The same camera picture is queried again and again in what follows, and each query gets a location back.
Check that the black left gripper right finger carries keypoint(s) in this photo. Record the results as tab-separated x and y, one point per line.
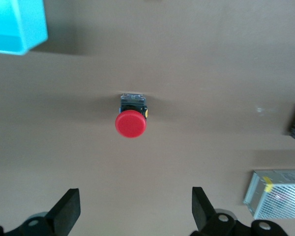
206	211

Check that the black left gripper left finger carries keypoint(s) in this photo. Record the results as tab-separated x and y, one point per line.
61	214

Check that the red mushroom push button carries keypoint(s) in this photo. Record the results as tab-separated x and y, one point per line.
130	120

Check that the silver perforated power supply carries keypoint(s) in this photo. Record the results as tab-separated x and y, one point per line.
277	194

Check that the turquoise plastic box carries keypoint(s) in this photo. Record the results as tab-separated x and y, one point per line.
13	24

